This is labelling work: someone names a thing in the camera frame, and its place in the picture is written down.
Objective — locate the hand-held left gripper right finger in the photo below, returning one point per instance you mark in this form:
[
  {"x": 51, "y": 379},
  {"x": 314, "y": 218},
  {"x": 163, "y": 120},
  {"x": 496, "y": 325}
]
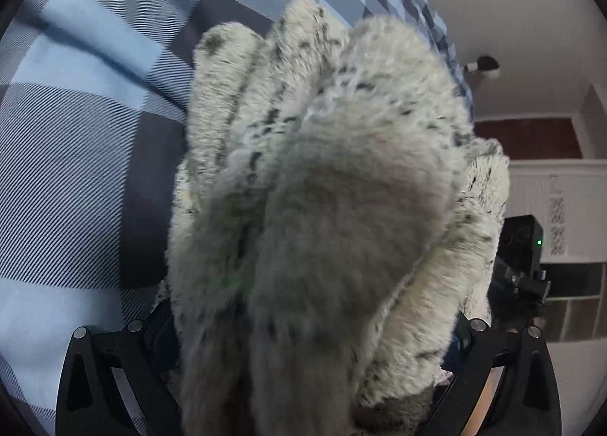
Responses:
[{"x": 517, "y": 369}]

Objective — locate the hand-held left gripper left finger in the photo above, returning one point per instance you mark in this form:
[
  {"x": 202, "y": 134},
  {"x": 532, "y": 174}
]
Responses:
[{"x": 95, "y": 369}]

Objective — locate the brown wooden door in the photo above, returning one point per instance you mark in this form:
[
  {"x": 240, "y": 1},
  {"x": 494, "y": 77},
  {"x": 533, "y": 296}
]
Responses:
[{"x": 526, "y": 137}]

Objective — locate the white cabinet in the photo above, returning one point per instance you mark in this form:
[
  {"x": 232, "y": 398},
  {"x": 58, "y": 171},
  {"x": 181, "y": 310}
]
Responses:
[{"x": 569, "y": 208}]

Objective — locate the cream plaid jacket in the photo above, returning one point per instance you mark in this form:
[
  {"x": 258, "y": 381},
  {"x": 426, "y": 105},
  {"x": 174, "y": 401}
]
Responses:
[{"x": 322, "y": 208}]

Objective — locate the blue checked blanket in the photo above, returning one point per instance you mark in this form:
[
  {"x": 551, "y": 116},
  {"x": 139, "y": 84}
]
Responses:
[{"x": 90, "y": 142}]

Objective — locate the white security camera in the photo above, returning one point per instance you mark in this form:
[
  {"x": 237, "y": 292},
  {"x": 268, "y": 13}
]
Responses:
[{"x": 486, "y": 65}]

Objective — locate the dark shelf unit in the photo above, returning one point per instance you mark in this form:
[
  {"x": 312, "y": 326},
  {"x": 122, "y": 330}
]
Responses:
[{"x": 578, "y": 303}]

